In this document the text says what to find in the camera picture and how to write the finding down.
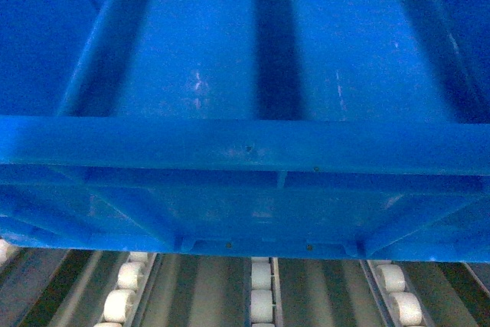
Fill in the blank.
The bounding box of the large blue plastic crate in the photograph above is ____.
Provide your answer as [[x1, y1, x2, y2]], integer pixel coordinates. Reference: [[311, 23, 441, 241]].
[[1, 0, 489, 263]]

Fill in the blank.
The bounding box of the white roller track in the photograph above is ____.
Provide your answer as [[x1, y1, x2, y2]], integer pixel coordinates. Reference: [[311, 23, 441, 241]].
[[95, 251, 155, 326]]

